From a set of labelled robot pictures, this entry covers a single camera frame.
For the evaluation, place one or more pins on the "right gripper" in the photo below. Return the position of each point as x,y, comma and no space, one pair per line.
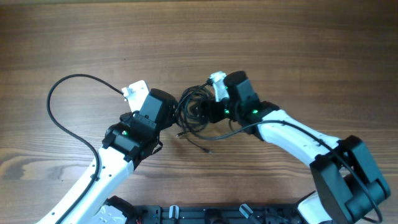
211,111

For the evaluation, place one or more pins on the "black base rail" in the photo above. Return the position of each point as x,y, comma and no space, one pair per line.
151,214

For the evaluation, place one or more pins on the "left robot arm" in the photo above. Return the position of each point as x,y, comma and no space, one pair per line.
125,145

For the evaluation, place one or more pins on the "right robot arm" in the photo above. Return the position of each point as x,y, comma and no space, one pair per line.
348,181

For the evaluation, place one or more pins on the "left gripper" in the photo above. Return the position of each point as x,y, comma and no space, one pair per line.
171,113

